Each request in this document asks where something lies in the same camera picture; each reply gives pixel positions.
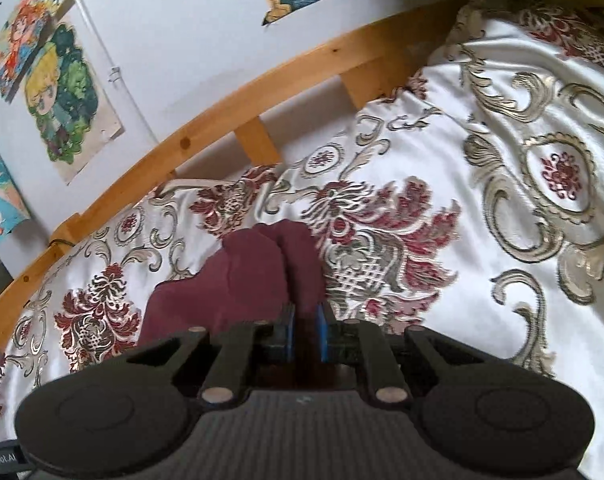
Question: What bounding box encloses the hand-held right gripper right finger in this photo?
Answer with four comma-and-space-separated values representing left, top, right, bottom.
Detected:
316, 302, 482, 406

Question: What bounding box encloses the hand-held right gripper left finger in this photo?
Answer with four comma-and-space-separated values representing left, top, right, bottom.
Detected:
126, 305, 297, 406

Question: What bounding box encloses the maroon cloth garment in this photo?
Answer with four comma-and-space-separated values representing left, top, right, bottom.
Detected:
137, 219, 335, 391

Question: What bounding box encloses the white floral satin bedspread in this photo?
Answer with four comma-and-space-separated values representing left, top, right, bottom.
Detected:
0, 0, 604, 480

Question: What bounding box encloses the wooden bed frame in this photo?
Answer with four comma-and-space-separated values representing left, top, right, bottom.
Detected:
0, 0, 477, 356

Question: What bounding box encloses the blonde figure wall poster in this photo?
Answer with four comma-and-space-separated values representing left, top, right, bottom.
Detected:
24, 22, 128, 186

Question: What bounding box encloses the white wall pipe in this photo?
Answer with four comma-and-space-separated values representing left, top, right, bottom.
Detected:
73, 0, 159, 147

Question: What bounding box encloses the orange-haired figure wall poster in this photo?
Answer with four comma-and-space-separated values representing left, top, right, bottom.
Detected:
0, 0, 58, 102

